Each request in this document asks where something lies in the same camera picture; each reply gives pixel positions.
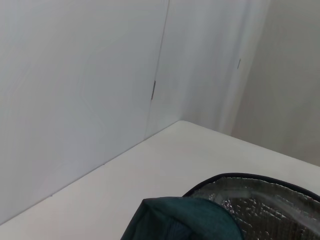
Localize dark teal insulated bag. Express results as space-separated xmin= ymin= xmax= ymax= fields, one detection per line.
xmin=121 ymin=172 xmax=320 ymax=240

